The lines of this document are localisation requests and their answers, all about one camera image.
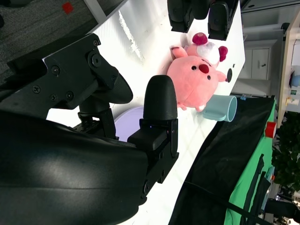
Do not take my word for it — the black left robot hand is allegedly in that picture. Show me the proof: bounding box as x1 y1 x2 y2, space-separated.
167 0 239 41

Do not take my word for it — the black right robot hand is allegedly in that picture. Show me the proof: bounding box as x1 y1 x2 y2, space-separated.
0 33 180 225

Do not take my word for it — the pink plush pig doll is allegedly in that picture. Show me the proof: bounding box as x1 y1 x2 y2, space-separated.
166 32 229 112

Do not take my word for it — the lavender plastic plate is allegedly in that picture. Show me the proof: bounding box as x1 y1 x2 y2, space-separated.
114 106 145 143

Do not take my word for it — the white cabinet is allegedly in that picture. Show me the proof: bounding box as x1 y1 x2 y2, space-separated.
239 39 278 80

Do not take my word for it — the teal plastic mug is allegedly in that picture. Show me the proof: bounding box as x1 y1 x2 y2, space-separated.
202 95 238 122

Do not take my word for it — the red tape roll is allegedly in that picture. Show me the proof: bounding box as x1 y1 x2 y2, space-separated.
266 121 277 139

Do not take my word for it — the black backdrop cloth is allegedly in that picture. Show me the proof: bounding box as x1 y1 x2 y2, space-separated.
168 95 276 225

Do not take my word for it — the green leafy plant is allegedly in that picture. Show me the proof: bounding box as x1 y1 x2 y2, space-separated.
271 112 300 190

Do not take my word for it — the green cloth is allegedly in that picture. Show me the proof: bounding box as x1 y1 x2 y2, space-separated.
225 98 278 225

